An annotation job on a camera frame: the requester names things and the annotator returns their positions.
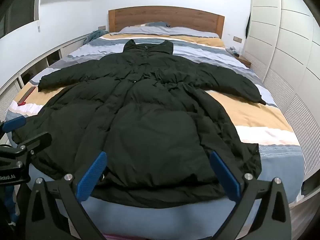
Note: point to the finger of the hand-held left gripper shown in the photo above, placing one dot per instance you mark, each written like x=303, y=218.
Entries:
x=35, y=140
x=13, y=125

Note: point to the wooden headboard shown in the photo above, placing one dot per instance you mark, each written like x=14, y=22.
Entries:
x=162, y=17

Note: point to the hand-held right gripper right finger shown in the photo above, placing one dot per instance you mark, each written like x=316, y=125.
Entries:
x=226, y=177

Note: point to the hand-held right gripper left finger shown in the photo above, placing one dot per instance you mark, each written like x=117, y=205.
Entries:
x=91, y=173

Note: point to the striped blue and tan duvet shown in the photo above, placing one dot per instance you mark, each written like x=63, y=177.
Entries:
x=250, y=110

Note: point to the white low cabinet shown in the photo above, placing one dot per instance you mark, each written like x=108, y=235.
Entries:
x=70, y=47

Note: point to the teal crumpled cloth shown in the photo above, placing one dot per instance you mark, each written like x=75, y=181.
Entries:
x=96, y=35

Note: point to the wooden bedside shelf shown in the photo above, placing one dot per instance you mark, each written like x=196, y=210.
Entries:
x=244, y=60

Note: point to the dark window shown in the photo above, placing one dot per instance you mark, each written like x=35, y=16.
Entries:
x=17, y=10

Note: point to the grey-blue pillow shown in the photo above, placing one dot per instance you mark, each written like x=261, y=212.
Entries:
x=152, y=24

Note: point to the black long down coat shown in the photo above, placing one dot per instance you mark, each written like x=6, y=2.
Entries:
x=150, y=117

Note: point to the wall socket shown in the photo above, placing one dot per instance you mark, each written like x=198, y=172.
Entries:
x=237, y=39
x=102, y=27

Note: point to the red flat object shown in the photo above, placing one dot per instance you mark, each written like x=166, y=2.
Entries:
x=26, y=96

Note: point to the white wardrobe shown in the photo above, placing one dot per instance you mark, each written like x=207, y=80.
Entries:
x=287, y=42

